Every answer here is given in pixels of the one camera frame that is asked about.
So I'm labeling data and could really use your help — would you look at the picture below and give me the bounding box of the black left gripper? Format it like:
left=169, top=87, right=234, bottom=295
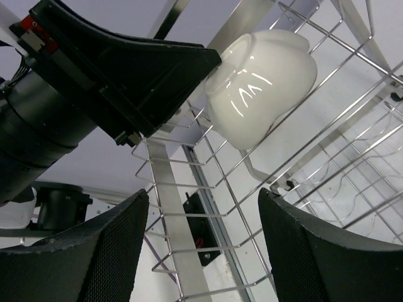
left=1, top=18, right=97, bottom=204

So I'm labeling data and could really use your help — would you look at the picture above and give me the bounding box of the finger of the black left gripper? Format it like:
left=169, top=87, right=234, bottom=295
left=29, top=1, right=221, bottom=146

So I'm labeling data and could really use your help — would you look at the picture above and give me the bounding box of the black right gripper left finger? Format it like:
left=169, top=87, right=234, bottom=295
left=1, top=189, right=149, bottom=301

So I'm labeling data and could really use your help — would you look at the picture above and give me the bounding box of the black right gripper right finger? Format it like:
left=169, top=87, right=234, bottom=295
left=258, top=188, right=402, bottom=301

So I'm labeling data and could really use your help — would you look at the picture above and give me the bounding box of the white scalloped bowl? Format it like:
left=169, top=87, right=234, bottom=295
left=205, top=29, right=317, bottom=150

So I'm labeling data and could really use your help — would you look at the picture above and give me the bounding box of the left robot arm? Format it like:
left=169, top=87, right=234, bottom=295
left=1, top=1, right=221, bottom=235

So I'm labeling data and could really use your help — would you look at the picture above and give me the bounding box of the stainless steel dish rack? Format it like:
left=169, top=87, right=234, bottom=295
left=132, top=1, right=402, bottom=301

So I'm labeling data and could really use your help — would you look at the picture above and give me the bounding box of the aluminium table rail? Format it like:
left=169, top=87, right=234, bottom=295
left=183, top=147, right=247, bottom=286

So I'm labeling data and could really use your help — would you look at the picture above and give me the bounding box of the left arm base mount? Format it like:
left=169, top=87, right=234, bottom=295
left=183, top=193, right=221, bottom=267

